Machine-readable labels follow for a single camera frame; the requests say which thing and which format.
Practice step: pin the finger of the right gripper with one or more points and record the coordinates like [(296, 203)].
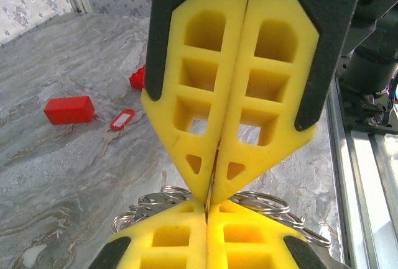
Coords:
[(230, 79), (311, 17)]

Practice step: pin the red studded toy brick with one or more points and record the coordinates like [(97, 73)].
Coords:
[(138, 79)]

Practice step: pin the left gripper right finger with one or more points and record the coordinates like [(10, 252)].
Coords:
[(242, 250)]

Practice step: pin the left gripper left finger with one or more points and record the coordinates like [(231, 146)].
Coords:
[(174, 250)]

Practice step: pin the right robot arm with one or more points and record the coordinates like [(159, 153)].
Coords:
[(370, 67)]

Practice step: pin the key with red tag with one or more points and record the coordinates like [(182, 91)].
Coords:
[(122, 120)]

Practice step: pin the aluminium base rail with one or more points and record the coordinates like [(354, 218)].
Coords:
[(367, 188)]

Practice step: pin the red plain block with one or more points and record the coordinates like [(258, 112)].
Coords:
[(68, 110)]

